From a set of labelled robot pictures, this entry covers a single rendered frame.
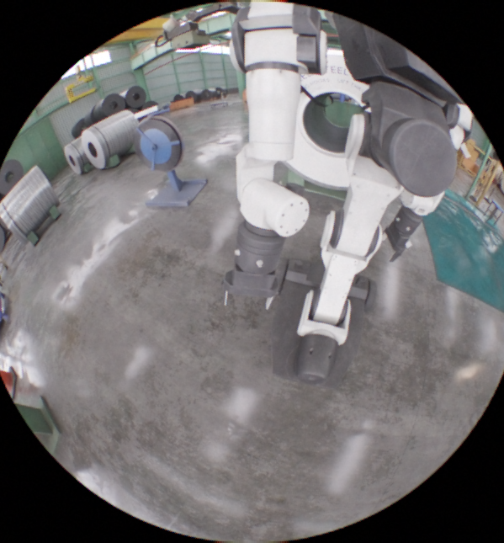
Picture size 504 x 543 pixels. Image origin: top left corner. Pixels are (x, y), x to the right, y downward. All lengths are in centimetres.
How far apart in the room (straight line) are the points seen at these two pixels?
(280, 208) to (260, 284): 18
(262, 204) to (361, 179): 31
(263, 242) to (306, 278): 73
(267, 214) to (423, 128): 26
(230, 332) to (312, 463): 88
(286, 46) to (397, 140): 18
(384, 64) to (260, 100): 25
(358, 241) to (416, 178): 38
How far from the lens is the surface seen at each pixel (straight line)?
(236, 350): 107
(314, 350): 71
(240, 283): 39
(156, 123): 199
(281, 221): 27
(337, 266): 72
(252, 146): 28
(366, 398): 117
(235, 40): 32
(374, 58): 41
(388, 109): 33
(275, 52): 28
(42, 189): 480
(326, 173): 172
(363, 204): 56
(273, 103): 26
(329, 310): 79
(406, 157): 29
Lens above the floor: 104
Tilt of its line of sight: 55 degrees down
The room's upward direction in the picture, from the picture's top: 8 degrees counter-clockwise
